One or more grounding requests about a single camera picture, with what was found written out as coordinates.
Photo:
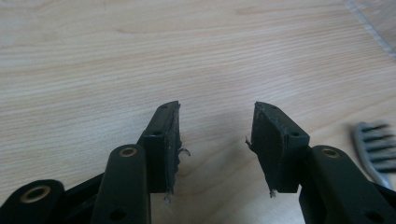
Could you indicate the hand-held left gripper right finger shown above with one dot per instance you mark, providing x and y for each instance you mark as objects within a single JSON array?
[{"x": 277, "y": 149}]

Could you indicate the grey toothbrush with dark bristles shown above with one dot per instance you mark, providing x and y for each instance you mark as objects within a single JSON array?
[{"x": 375, "y": 149}]

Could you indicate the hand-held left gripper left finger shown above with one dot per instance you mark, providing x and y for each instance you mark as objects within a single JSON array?
[{"x": 162, "y": 149}]

